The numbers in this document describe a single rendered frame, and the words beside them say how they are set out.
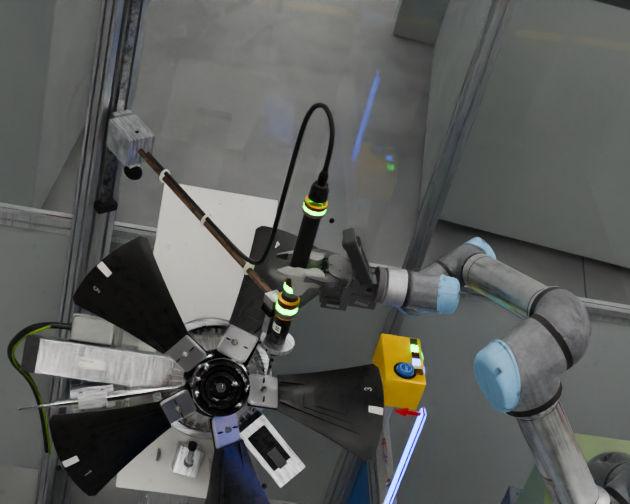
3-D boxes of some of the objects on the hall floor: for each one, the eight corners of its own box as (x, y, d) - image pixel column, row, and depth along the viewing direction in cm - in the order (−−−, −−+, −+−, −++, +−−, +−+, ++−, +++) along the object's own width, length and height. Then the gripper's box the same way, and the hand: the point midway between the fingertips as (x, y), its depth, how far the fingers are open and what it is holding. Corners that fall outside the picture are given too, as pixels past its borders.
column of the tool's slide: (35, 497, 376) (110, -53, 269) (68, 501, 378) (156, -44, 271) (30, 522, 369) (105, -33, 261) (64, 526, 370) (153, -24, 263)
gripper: (377, 323, 245) (269, 307, 241) (373, 285, 254) (269, 269, 250) (388, 290, 240) (278, 273, 236) (383, 252, 249) (278, 236, 245)
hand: (283, 261), depth 242 cm, fingers closed on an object, 4 cm apart
